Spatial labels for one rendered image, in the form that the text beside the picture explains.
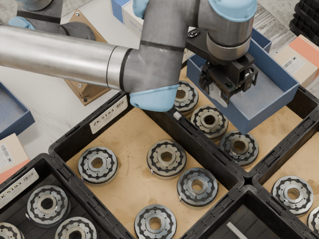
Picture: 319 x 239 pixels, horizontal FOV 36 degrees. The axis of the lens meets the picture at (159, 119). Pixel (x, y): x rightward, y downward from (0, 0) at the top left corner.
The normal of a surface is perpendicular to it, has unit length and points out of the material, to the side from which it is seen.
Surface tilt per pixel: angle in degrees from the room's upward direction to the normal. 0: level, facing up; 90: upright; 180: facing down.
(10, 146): 0
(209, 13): 63
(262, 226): 0
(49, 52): 31
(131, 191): 0
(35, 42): 13
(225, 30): 93
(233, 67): 94
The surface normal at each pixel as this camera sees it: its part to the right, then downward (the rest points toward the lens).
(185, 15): -0.27, 0.67
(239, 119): -0.79, 0.53
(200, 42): -0.37, -0.69
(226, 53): -0.13, 0.90
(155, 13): -0.48, 0.05
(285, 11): -0.01, -0.48
